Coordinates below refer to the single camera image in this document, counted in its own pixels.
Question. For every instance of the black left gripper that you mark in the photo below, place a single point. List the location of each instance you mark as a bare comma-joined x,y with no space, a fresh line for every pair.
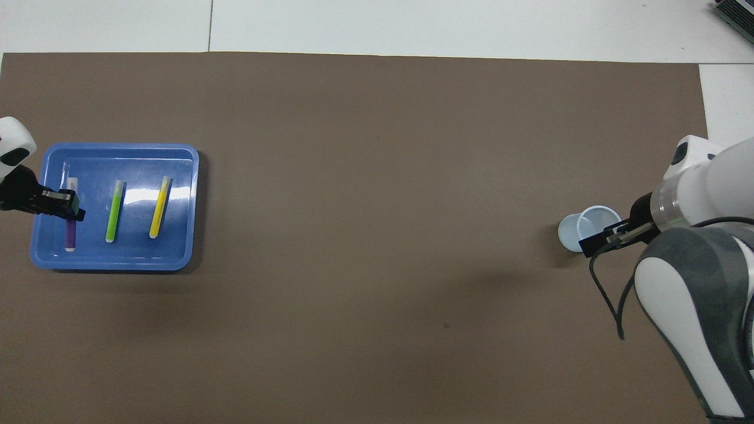
20,191

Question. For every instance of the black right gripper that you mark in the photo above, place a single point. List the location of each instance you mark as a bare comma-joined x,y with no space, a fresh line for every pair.
642,221

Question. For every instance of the purple highlighter pen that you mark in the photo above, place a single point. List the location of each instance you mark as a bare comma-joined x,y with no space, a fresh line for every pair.
70,235

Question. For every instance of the green highlighter pen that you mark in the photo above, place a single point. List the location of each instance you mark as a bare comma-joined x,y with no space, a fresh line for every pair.
113,218

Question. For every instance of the yellow highlighter pen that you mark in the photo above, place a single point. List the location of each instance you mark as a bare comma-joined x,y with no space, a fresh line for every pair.
158,215

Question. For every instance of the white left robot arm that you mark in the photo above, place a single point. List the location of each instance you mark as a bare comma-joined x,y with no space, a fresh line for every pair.
12,144

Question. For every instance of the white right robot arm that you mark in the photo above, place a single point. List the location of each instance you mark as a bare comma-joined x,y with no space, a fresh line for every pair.
707,265

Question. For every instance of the blue plastic tray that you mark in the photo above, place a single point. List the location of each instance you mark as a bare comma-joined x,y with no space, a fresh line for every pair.
135,253

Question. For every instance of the translucent plastic cup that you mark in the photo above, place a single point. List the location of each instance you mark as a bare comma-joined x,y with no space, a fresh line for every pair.
568,235

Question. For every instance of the brown table mat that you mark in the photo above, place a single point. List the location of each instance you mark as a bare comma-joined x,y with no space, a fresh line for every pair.
377,176

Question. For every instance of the grey ribbed device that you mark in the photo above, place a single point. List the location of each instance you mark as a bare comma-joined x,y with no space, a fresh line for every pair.
736,13

